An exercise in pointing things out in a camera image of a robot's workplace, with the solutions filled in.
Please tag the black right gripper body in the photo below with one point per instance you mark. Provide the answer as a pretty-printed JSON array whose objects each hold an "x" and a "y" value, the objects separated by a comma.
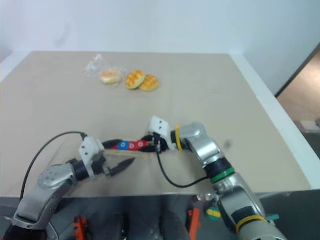
[{"x": 159, "y": 145}]

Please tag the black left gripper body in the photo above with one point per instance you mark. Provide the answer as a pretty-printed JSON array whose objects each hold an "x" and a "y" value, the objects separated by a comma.
[{"x": 101, "y": 167}]

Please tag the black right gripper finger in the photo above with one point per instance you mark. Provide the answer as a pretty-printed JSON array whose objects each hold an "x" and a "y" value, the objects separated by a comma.
[
  {"x": 148, "y": 139},
  {"x": 149, "y": 150}
]

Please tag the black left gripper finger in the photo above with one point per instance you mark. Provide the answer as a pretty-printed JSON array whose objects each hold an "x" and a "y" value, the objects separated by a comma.
[
  {"x": 122, "y": 166},
  {"x": 111, "y": 144}
]

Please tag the red letter block o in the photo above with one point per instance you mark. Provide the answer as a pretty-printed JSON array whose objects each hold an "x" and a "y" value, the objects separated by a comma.
[{"x": 141, "y": 144}]

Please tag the wooden letter tray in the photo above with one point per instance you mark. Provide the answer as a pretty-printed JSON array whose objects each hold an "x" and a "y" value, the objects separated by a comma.
[{"x": 127, "y": 153}]

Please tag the red letter tile b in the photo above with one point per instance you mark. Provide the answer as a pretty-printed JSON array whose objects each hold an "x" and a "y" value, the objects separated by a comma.
[{"x": 132, "y": 146}]

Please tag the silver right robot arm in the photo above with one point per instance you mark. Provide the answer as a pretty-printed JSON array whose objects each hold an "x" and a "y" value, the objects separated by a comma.
[{"x": 212, "y": 152}]

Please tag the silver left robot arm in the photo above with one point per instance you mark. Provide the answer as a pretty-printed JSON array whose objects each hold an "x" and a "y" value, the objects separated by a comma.
[{"x": 50, "y": 180}]

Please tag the blue letter tile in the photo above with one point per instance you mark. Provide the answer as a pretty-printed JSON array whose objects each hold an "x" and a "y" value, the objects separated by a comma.
[{"x": 123, "y": 145}]

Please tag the yellow wrist zip tie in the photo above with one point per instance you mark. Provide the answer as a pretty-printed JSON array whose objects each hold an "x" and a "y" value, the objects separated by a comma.
[{"x": 178, "y": 137}]

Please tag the golden crosshatched round bread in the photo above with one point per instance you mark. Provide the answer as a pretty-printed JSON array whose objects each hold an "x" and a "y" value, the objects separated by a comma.
[
  {"x": 135, "y": 79},
  {"x": 150, "y": 83}
]

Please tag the orange and black tool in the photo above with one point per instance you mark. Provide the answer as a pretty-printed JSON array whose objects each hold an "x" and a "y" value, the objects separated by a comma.
[{"x": 80, "y": 228}]

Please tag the round pale bread bun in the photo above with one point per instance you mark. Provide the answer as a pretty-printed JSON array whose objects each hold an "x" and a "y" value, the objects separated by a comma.
[{"x": 110, "y": 76}]

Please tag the shiny clear round objects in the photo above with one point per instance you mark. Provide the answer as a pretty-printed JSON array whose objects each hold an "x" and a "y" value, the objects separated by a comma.
[{"x": 206, "y": 197}]

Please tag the bun in clear bag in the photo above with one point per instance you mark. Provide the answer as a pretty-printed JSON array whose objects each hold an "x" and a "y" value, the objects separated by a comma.
[{"x": 92, "y": 66}]

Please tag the orange clamp tool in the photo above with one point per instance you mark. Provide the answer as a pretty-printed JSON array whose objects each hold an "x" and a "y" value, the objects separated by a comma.
[{"x": 195, "y": 222}]

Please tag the green and yellow round object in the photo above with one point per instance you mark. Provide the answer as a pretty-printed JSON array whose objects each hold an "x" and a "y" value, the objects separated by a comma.
[{"x": 213, "y": 213}]

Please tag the brown cardboard box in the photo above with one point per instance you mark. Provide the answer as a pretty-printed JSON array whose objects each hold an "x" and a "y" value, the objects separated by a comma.
[{"x": 310, "y": 125}]

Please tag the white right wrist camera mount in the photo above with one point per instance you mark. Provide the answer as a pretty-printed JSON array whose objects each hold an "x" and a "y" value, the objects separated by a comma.
[{"x": 160, "y": 126}]

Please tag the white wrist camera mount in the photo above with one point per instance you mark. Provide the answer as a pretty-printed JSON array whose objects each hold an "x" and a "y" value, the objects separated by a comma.
[
  {"x": 90, "y": 148},
  {"x": 160, "y": 126}
]

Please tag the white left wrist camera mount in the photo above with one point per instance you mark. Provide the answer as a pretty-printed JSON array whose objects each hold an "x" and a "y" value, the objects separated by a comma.
[{"x": 90, "y": 148}]

